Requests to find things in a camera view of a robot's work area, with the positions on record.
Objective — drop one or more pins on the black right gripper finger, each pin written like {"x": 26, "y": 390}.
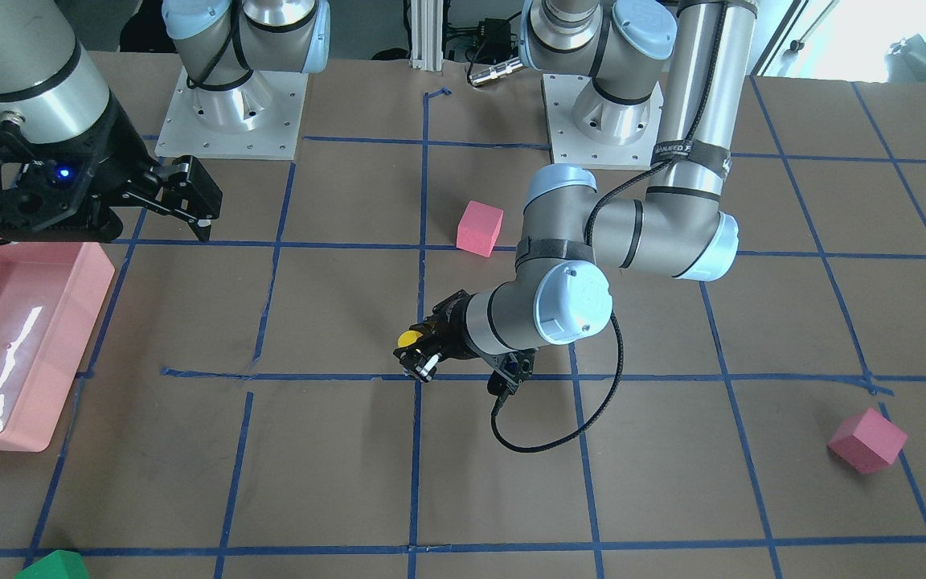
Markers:
{"x": 192, "y": 211}
{"x": 188, "y": 191}

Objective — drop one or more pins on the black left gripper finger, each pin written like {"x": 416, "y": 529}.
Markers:
{"x": 419, "y": 360}
{"x": 427, "y": 326}

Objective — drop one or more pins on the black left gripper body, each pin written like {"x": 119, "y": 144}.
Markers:
{"x": 453, "y": 328}

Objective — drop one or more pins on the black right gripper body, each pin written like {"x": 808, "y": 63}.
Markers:
{"x": 127, "y": 157}

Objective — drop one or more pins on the yellow emergency stop button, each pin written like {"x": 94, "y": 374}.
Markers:
{"x": 408, "y": 341}

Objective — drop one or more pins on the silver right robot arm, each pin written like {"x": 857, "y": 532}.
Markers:
{"x": 51, "y": 87}

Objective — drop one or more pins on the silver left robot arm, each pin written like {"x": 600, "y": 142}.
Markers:
{"x": 572, "y": 232}

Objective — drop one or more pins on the pink foam cube far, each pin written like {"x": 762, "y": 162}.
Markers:
{"x": 478, "y": 229}

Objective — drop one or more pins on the pink foam cube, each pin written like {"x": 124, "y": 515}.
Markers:
{"x": 868, "y": 442}
{"x": 478, "y": 229}

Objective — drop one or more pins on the pink plastic bin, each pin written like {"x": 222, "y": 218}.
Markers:
{"x": 50, "y": 299}

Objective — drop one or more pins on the green foam cube far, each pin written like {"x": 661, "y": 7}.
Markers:
{"x": 59, "y": 564}

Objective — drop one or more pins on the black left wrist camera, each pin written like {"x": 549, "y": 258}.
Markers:
{"x": 509, "y": 370}

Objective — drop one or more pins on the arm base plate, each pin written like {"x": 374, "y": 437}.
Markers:
{"x": 588, "y": 130}
{"x": 258, "y": 121}

